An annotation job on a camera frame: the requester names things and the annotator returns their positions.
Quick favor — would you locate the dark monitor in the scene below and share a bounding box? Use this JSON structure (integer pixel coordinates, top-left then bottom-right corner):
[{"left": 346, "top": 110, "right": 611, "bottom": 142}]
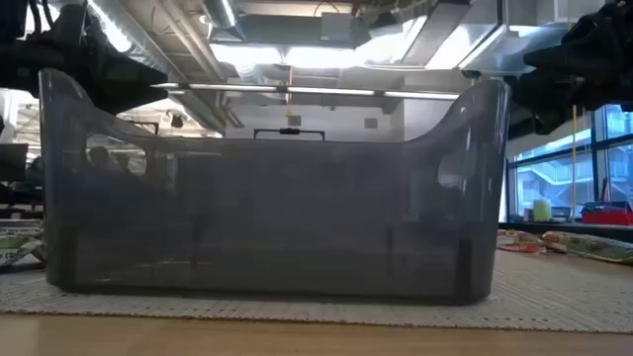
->
[{"left": 0, "top": 142, "right": 30, "bottom": 183}]

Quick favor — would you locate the purple granola bar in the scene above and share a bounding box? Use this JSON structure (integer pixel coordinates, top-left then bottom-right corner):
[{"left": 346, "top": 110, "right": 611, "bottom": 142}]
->
[{"left": 0, "top": 233, "right": 46, "bottom": 269}]

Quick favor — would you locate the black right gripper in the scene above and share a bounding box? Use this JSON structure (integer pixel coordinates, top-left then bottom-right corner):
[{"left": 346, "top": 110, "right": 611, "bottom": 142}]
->
[{"left": 508, "top": 42, "right": 602, "bottom": 137}]

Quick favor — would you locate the yellow green cup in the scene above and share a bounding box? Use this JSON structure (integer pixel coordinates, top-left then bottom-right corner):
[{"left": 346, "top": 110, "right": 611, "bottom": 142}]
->
[{"left": 532, "top": 198, "right": 553, "bottom": 223}]

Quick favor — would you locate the yellow hanging cord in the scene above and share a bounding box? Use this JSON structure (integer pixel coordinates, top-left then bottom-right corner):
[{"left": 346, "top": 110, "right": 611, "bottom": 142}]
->
[{"left": 570, "top": 103, "right": 579, "bottom": 222}]

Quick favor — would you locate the red storage box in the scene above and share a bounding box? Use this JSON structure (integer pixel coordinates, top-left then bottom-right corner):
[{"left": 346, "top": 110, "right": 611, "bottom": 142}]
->
[{"left": 580, "top": 200, "right": 633, "bottom": 227}]

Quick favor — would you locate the long ceiling light strip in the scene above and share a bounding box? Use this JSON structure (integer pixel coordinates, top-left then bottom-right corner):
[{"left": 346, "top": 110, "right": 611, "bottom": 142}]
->
[{"left": 149, "top": 81, "right": 462, "bottom": 102}]

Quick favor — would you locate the dark grey plastic bin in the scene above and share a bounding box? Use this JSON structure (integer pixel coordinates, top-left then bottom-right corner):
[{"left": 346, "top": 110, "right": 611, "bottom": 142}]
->
[{"left": 38, "top": 67, "right": 512, "bottom": 304}]

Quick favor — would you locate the green brown granola bar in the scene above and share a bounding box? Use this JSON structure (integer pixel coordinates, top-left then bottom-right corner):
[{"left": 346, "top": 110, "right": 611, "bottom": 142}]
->
[
  {"left": 541, "top": 230, "right": 633, "bottom": 266},
  {"left": 0, "top": 219, "right": 45, "bottom": 236}
]

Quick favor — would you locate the red green granola bar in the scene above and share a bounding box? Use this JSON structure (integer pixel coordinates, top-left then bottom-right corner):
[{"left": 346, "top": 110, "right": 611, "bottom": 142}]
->
[{"left": 496, "top": 228, "right": 547, "bottom": 254}]

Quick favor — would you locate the black bracket frame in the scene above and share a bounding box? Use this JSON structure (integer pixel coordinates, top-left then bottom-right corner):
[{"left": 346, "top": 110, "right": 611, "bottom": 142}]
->
[{"left": 252, "top": 127, "right": 326, "bottom": 143}]

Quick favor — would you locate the person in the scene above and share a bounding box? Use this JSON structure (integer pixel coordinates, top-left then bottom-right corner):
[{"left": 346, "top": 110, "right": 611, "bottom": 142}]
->
[{"left": 84, "top": 144, "right": 131, "bottom": 175}]

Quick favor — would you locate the grey mesh mat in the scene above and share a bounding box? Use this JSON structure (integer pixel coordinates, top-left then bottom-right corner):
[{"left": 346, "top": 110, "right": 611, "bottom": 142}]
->
[{"left": 0, "top": 249, "right": 633, "bottom": 333}]

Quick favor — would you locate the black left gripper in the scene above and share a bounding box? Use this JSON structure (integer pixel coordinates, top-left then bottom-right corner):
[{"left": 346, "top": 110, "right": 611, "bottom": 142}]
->
[{"left": 48, "top": 3, "right": 170, "bottom": 116}]

